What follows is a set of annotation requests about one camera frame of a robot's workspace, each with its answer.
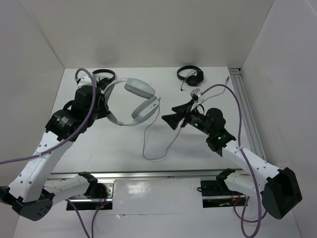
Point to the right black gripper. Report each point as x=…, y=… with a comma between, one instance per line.
x=173, y=119

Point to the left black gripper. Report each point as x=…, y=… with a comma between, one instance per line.
x=104, y=111

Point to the white grey headphones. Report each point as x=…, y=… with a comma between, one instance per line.
x=130, y=101

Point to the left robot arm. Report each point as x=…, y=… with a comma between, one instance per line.
x=30, y=195

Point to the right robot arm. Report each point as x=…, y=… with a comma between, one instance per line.
x=277, y=189

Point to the black headphones left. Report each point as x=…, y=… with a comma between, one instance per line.
x=104, y=77

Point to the black headphones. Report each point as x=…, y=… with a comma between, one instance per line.
x=104, y=77
x=194, y=77

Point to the black headphones right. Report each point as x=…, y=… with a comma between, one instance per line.
x=194, y=77

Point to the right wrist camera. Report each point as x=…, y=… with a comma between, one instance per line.
x=197, y=96

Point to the aluminium front rail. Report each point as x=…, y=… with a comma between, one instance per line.
x=158, y=174

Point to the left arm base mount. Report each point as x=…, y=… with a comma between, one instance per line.
x=102, y=196

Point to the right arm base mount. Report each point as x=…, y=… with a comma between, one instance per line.
x=214, y=197

